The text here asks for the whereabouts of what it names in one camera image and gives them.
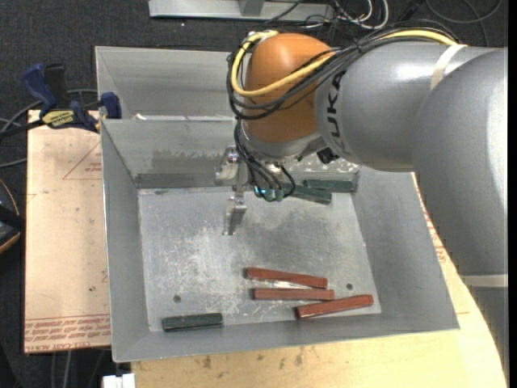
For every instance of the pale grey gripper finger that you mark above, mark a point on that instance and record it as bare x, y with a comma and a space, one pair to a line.
229, 222
240, 212

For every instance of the grey metal bin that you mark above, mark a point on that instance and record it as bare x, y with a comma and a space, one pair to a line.
202, 257

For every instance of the dark green flat block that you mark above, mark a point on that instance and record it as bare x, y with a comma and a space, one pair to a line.
313, 195
193, 322
329, 185

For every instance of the red-brown flat block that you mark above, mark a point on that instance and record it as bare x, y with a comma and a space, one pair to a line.
333, 306
287, 277
292, 294

